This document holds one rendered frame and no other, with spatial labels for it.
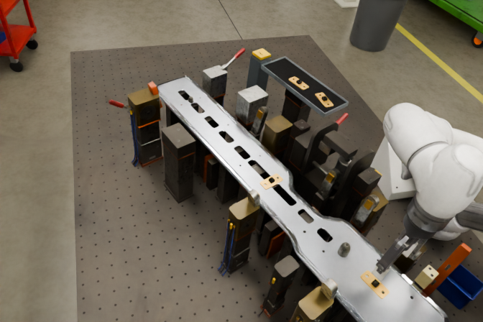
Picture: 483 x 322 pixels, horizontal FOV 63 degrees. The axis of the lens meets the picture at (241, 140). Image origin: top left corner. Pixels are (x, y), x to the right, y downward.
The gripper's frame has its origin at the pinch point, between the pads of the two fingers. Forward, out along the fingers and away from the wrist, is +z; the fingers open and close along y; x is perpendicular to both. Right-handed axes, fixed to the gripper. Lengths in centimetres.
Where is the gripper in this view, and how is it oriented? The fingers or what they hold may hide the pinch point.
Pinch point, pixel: (392, 261)
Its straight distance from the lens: 117.6
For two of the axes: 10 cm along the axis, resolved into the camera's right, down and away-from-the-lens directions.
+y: -7.8, 3.7, -5.0
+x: 6.1, 6.0, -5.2
